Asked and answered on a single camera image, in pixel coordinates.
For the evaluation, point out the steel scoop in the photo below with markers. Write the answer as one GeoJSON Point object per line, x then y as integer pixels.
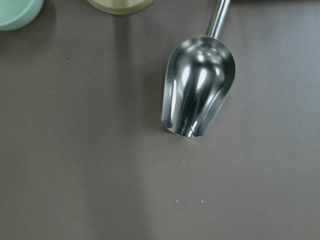
{"type": "Point", "coordinates": [198, 77]}

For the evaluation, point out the round wooden stand base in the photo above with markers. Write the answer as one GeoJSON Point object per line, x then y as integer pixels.
{"type": "Point", "coordinates": [120, 7]}

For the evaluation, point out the mint green bowl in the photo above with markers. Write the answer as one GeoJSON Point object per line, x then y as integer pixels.
{"type": "Point", "coordinates": [15, 14]}

